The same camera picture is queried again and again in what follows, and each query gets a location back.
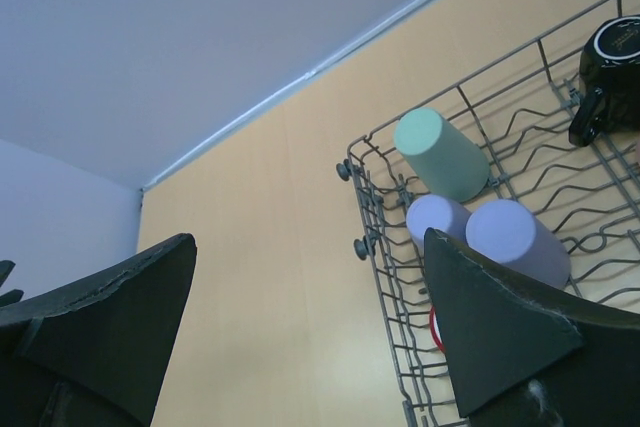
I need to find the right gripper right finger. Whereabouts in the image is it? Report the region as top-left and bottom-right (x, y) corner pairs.
(423, 228), (639, 426)

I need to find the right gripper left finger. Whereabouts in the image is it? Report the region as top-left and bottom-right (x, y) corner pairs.
(1, 233), (197, 426)

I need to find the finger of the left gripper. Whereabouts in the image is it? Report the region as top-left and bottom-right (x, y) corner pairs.
(0, 289), (24, 305)
(0, 260), (15, 280)

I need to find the red mug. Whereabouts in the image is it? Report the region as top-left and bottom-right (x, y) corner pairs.
(429, 307), (445, 353)

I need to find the purple cup small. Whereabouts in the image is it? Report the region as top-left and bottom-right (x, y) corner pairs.
(406, 194), (471, 253)

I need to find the green plastic cup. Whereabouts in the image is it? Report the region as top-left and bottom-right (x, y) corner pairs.
(393, 107), (490, 202)

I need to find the black white-lined mug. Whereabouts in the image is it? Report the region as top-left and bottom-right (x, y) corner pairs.
(568, 15), (639, 147)

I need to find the grey wire dish rack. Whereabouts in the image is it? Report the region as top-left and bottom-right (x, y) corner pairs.
(336, 0), (639, 426)

